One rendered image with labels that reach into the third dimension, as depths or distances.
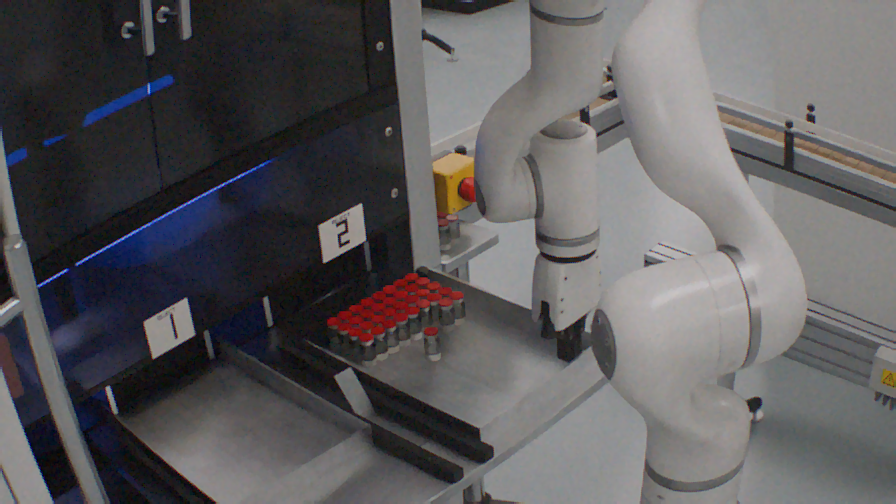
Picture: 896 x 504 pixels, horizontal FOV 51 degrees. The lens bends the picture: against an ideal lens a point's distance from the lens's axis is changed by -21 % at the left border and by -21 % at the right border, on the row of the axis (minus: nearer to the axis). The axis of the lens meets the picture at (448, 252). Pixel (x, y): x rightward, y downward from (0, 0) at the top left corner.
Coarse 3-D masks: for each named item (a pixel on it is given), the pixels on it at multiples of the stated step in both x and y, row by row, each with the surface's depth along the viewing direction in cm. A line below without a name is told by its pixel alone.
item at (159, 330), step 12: (168, 312) 146; (180, 312) 148; (144, 324) 143; (156, 324) 145; (168, 324) 146; (180, 324) 148; (192, 324) 150; (156, 336) 145; (168, 336) 147; (180, 336) 149; (156, 348) 146; (168, 348) 147
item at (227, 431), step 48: (192, 384) 159; (240, 384) 159; (288, 384) 154; (144, 432) 148; (192, 432) 148; (240, 432) 148; (288, 432) 148; (336, 432) 148; (192, 480) 133; (240, 480) 138; (288, 480) 135
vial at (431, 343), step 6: (426, 336) 160; (432, 336) 160; (438, 336) 161; (426, 342) 160; (432, 342) 160; (438, 342) 161; (426, 348) 161; (432, 348) 161; (438, 348) 161; (426, 354) 162; (432, 354) 161; (438, 354) 161; (432, 360) 161
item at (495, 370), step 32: (480, 288) 172; (480, 320) 171; (512, 320) 169; (320, 352) 161; (416, 352) 164; (448, 352) 164; (480, 352) 163; (512, 352) 162; (544, 352) 161; (384, 384) 152; (416, 384) 157; (448, 384) 156; (480, 384) 156; (512, 384) 155; (544, 384) 149; (448, 416) 145; (480, 416) 149; (512, 416) 146
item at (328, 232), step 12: (360, 204) 169; (336, 216) 166; (348, 216) 168; (360, 216) 170; (324, 228) 165; (336, 228) 167; (348, 228) 168; (360, 228) 170; (324, 240) 165; (336, 240) 167; (360, 240) 171; (324, 252) 166; (336, 252) 168
